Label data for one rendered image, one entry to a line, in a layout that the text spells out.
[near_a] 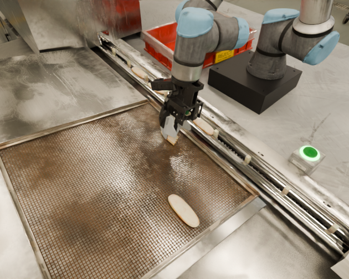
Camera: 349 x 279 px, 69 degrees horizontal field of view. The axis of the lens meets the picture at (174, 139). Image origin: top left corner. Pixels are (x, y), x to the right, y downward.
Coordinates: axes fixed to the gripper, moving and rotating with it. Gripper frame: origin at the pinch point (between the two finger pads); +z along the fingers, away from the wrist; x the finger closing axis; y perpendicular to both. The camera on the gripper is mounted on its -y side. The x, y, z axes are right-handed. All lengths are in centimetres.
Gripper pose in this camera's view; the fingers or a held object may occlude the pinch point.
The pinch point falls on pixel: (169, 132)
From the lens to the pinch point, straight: 78.6
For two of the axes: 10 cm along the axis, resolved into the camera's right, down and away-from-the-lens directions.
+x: 7.3, -3.7, 5.7
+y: 6.7, 5.6, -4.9
